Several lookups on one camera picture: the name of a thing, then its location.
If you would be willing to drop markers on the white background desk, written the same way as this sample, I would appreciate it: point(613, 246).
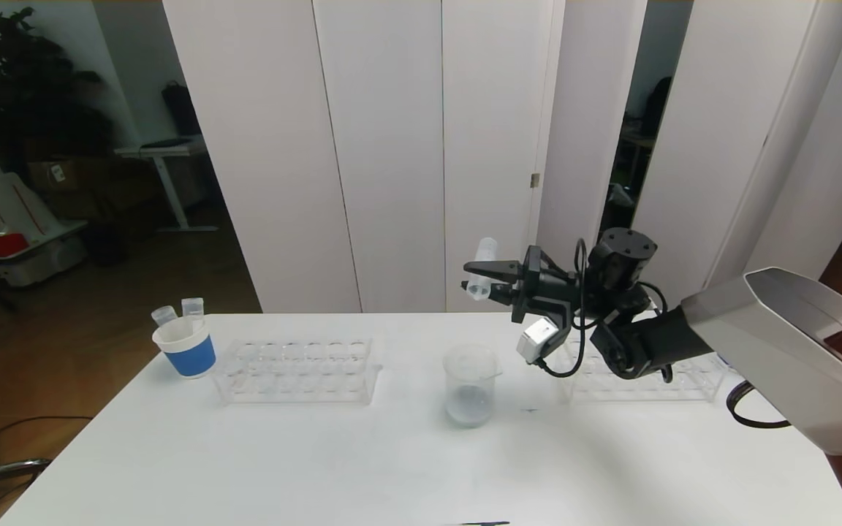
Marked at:
point(165, 153)

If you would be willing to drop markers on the black bag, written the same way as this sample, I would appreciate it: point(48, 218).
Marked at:
point(183, 113)

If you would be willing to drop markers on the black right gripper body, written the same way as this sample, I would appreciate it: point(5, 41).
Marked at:
point(526, 286)

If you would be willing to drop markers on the clear glass beaker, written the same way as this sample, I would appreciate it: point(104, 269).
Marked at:
point(468, 409)

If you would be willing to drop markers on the blue pigment test tube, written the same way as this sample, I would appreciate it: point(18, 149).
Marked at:
point(164, 315)

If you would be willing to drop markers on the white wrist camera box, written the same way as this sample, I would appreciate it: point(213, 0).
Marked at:
point(536, 340)

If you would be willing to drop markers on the clear acrylic test tube rack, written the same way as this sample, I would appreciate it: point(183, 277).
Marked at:
point(304, 365)
point(596, 387)

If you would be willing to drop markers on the cardboard box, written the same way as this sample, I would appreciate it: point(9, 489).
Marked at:
point(63, 177)

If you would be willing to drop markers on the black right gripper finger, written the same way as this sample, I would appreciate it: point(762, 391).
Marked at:
point(498, 269)
point(498, 291)

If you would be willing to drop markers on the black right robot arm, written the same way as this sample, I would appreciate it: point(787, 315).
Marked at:
point(684, 336)

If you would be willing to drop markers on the metal chair frame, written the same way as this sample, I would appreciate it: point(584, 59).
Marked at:
point(4, 471)

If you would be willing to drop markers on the blue white paper cup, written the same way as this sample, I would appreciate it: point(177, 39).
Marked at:
point(193, 358)

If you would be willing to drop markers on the white angled partition panel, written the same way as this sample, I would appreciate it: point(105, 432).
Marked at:
point(582, 109)

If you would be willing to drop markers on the red pigment test tube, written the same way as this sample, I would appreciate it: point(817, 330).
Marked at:
point(192, 307)

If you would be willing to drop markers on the white machine base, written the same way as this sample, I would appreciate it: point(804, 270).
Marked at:
point(26, 219)

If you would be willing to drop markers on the white folding partition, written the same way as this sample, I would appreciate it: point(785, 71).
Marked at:
point(721, 109)
point(377, 146)

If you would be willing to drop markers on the dark potted plant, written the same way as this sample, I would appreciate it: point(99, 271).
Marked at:
point(26, 95)

